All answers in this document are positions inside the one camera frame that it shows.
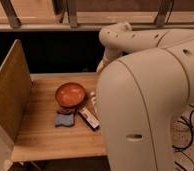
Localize orange ceramic bowl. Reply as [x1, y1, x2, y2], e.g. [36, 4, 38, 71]
[55, 82, 86, 107]

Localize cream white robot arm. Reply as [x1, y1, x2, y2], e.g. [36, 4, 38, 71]
[96, 23, 194, 171]

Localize white snack bar box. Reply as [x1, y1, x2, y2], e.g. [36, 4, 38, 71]
[79, 107, 100, 130]

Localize small dark red object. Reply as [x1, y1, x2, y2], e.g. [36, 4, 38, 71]
[57, 108, 75, 115]

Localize blue sponge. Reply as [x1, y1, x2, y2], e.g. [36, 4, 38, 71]
[54, 114, 74, 127]

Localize left wooden side panel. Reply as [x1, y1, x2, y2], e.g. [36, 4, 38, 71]
[0, 39, 32, 141]

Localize black floor cables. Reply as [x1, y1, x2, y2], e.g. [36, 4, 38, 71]
[172, 101, 194, 171]

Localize wooden back shelf frame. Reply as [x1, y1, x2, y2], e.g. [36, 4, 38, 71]
[0, 0, 194, 32]

